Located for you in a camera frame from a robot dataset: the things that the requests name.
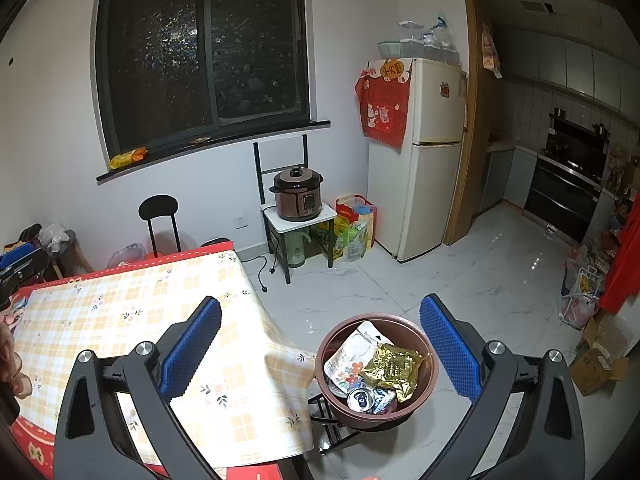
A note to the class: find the dark clothes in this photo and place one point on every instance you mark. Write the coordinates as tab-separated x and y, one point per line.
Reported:
30	234

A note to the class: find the white fridge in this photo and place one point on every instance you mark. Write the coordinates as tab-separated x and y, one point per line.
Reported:
425	185

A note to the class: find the red printed cloth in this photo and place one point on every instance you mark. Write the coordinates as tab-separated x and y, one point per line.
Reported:
382	115

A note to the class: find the open cardboard box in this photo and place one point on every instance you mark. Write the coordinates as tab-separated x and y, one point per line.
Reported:
595	365

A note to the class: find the wooden stool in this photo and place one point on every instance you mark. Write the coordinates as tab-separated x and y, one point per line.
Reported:
75	260

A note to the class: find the black chair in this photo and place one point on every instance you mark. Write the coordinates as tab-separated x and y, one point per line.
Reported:
157	207

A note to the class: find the grey upper kitchen cabinets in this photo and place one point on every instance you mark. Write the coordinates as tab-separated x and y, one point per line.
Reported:
575	65

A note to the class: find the crumpled clear plastic bag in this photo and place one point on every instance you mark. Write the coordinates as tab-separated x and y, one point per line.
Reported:
55	237

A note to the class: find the dark window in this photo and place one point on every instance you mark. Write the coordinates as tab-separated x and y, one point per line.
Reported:
160	60

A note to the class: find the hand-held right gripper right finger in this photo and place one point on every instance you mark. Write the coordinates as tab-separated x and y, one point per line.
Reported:
450	345

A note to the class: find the hanging paper packet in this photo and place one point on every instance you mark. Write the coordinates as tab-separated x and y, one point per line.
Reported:
490	50

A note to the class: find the white wall socket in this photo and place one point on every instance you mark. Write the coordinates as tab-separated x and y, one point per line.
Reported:
241	222

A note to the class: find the black rack white top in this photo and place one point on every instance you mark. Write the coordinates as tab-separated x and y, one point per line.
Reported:
320	220

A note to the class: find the clear lidded container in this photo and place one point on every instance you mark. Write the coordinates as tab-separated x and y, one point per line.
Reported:
411	40

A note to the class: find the yellow plaid tablecloth table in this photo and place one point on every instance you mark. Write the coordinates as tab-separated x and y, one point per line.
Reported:
30	452

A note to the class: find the brown round bin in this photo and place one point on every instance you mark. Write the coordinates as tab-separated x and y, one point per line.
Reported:
380	422

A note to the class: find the pale green bowl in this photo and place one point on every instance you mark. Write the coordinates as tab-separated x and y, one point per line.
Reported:
389	50

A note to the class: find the black integrated stove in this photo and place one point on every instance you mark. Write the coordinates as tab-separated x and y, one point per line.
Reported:
560	200

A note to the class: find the pink plastic bag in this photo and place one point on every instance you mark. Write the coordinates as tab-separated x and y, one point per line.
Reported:
577	312

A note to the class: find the person's left forearm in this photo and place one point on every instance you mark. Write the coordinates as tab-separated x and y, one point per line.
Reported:
7	405

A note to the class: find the white floral pouch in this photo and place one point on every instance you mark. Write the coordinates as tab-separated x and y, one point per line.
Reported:
350	360

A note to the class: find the crushed silver blue can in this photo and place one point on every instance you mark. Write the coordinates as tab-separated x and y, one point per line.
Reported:
361	400

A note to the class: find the brown pressure cooker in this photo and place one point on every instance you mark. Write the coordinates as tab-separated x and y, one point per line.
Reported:
297	195

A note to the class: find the yellow snack packet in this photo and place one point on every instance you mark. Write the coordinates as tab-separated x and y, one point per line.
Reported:
127	157

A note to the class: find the black folding stool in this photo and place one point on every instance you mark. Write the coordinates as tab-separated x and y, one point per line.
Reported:
325	425

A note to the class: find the green box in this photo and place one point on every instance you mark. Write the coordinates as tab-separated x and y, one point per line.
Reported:
324	237

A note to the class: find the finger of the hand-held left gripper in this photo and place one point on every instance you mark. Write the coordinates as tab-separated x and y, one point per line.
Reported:
17	259

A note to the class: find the black window sill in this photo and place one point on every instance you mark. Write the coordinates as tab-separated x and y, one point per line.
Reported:
250	132

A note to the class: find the grey lower kitchen cabinet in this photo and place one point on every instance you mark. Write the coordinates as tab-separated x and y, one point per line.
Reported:
505	180

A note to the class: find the yellow plaid floral tablecloth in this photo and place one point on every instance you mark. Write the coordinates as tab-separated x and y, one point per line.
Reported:
150	285

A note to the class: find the person's left hand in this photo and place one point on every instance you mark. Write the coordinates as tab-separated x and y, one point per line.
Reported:
9	360

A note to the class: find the pale green kettle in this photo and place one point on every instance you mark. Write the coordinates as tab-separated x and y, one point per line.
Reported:
296	250

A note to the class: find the colourful shopping bag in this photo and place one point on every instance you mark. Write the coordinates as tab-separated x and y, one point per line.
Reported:
352	235

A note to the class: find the wooden door frame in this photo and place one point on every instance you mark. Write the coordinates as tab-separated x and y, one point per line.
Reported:
472	110

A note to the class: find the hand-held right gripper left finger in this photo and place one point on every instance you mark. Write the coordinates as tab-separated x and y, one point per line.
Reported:
192	342

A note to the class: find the gold foil packet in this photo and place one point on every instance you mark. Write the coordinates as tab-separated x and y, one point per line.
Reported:
395	367

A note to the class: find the small red fridge sticker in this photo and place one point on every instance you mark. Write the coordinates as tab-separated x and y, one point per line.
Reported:
445	89

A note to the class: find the black round stool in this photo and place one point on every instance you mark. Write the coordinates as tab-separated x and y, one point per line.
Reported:
215	242

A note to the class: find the red hanging cloth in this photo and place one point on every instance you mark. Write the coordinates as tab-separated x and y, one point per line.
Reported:
625	260

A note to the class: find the blue white wrapper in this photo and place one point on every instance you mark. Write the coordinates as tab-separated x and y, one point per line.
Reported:
386	400

